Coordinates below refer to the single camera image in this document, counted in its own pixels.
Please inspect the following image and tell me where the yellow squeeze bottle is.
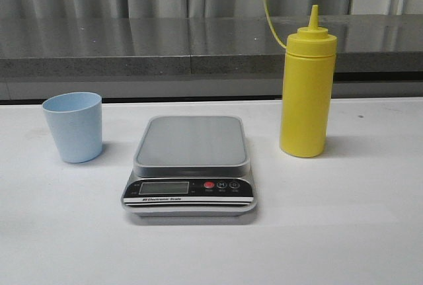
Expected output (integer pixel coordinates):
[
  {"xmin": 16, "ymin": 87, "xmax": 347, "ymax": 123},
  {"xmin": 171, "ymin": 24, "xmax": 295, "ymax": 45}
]
[{"xmin": 262, "ymin": 0, "xmax": 337, "ymax": 158}]

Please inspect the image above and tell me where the light blue plastic cup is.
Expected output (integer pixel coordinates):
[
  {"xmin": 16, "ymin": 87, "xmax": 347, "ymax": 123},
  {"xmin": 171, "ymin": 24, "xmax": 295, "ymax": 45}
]
[{"xmin": 42, "ymin": 92, "xmax": 102, "ymax": 163}]

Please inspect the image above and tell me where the digital kitchen scale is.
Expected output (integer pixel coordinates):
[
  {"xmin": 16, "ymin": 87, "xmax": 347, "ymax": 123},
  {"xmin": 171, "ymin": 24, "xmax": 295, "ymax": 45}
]
[{"xmin": 121, "ymin": 116, "xmax": 257, "ymax": 217}]

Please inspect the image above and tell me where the grey stone counter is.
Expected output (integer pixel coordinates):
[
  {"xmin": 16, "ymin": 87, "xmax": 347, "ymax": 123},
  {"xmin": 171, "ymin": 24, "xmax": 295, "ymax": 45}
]
[{"xmin": 1, "ymin": 15, "xmax": 422, "ymax": 104}]

